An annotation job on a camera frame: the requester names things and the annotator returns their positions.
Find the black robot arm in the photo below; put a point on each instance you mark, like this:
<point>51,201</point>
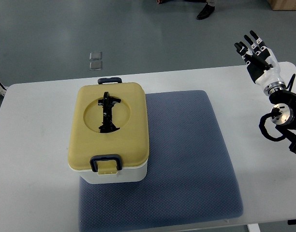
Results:
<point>285,116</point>

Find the white storage box base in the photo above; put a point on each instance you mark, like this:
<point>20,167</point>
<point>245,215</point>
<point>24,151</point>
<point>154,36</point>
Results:
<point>108,173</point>

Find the metal floor plate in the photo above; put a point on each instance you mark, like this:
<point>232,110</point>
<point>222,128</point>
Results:
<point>95,56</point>
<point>95,65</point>

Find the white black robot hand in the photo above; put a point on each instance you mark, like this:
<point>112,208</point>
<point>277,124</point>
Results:
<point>261,62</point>

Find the lower metal floor plate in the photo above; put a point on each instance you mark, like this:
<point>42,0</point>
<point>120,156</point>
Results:
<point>95,65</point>

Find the black shoe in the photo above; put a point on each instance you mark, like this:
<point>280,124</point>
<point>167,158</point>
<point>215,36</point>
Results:
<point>205,12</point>

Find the cardboard box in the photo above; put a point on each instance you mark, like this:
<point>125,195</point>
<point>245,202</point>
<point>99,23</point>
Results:
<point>282,5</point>

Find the upper metal floor plate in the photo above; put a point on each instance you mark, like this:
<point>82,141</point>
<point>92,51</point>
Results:
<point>95,56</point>

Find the black object bottom right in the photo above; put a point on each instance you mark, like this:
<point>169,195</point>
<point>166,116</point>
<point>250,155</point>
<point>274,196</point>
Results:
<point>291,222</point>

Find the yellow storage box lid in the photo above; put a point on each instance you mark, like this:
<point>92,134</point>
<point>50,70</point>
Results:
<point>110,123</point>

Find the blue-grey textured mat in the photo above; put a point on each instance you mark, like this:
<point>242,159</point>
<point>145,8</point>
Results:
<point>190,177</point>

